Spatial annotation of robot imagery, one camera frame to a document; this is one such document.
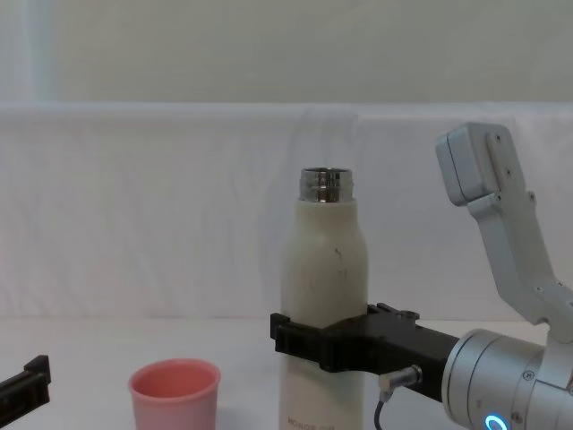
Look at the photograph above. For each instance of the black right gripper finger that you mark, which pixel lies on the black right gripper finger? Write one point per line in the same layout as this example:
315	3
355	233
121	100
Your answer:
394	313
309	345

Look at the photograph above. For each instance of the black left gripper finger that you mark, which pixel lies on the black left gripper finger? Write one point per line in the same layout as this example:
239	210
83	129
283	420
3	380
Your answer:
36	378

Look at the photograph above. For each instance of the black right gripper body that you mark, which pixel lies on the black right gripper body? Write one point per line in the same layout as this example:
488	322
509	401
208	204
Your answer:
403	345

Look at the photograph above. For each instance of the cream vacuum bottle steel neck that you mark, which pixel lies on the cream vacuum bottle steel neck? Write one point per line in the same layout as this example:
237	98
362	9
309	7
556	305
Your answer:
322	269

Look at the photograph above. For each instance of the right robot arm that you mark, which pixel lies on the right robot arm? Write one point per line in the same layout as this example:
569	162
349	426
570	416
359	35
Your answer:
506	251

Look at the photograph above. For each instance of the white table cloth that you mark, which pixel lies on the white table cloth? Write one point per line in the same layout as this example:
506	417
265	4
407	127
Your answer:
89	340

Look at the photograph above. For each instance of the pink plastic cup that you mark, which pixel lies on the pink plastic cup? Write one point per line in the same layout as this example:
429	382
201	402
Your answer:
174	398

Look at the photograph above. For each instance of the white curtain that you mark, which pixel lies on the white curtain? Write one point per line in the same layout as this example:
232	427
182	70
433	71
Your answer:
134	215

